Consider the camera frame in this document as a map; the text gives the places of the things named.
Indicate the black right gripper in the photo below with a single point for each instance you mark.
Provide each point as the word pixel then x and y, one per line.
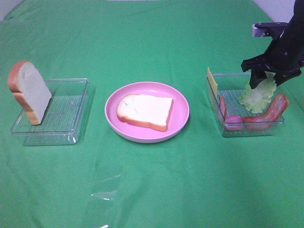
pixel 281 57

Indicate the green lettuce leaf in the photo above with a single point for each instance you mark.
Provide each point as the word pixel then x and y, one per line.
pixel 256 100

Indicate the bacon strip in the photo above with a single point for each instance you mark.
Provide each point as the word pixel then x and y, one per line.
pixel 234 121
pixel 275 110

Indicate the white toast bread slice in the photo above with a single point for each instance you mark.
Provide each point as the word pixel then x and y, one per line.
pixel 145 111

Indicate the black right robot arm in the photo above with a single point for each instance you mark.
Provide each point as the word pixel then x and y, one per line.
pixel 295 28

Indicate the clear plastic ingredients tray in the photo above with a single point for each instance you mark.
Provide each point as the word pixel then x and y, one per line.
pixel 231 86

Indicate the yellow cheese slice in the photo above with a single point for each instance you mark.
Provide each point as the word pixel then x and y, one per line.
pixel 213 83

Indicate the pink round plate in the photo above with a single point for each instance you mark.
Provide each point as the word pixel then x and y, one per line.
pixel 178 118

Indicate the green tablecloth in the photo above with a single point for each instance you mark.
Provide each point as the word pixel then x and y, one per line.
pixel 198 179

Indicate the clear plastic film piece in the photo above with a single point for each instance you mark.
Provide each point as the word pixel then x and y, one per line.
pixel 107 179

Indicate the clear plastic bread tray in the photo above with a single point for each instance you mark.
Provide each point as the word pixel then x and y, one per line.
pixel 65 118

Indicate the upright toast bread slice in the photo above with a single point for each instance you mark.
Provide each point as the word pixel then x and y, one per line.
pixel 30 90

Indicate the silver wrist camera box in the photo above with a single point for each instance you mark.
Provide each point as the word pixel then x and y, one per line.
pixel 270 29

